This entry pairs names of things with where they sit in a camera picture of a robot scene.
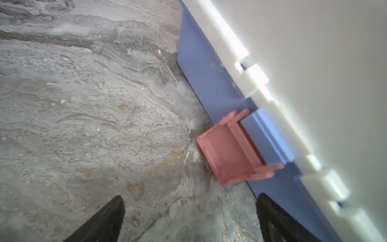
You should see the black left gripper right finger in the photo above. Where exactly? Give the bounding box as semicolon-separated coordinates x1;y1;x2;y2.
256;193;319;242

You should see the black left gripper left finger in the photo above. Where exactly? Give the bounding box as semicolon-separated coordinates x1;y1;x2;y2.
64;196;125;242

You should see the white and blue tool box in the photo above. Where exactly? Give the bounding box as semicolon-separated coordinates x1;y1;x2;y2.
177;1;387;242

